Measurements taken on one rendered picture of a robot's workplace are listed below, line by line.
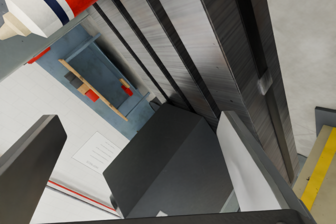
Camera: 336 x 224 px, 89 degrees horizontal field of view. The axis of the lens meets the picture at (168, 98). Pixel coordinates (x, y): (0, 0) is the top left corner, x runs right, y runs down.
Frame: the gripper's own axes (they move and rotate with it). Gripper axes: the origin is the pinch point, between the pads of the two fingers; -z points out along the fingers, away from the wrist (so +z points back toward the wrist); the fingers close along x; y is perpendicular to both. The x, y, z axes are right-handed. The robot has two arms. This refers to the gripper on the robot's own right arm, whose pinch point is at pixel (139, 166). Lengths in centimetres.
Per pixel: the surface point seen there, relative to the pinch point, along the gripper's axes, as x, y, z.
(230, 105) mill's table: -9.5, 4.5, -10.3
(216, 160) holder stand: -12.1, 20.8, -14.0
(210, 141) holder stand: -10.2, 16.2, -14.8
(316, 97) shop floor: -115, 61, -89
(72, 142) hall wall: 206, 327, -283
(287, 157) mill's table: -23.2, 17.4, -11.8
